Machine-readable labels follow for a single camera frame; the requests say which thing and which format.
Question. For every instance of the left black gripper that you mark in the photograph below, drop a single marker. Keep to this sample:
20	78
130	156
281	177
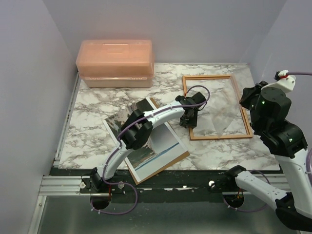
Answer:
192	123

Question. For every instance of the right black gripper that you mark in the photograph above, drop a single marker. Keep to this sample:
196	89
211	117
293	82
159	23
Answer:
248	91

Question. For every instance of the landscape photo print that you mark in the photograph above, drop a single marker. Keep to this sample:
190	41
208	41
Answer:
114	123

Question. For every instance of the orange wooden picture frame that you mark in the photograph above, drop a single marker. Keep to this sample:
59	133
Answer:
191	81

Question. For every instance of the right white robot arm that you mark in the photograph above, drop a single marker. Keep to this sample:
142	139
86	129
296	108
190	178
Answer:
268	108

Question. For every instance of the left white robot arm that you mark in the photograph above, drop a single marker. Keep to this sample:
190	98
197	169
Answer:
138	127

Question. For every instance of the brown cardboard backing board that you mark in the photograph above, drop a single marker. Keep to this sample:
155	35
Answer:
163	149

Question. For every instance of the orange translucent plastic storage box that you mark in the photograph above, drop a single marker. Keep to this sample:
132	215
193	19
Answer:
116	63

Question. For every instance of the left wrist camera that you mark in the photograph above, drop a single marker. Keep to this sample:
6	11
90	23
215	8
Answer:
197	100

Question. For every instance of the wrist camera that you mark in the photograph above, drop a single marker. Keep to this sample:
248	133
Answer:
197	100
284	81

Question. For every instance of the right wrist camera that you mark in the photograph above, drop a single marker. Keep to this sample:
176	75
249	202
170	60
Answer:
284	81

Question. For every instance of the aluminium extrusion frame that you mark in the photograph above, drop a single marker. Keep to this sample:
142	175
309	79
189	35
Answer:
61	146

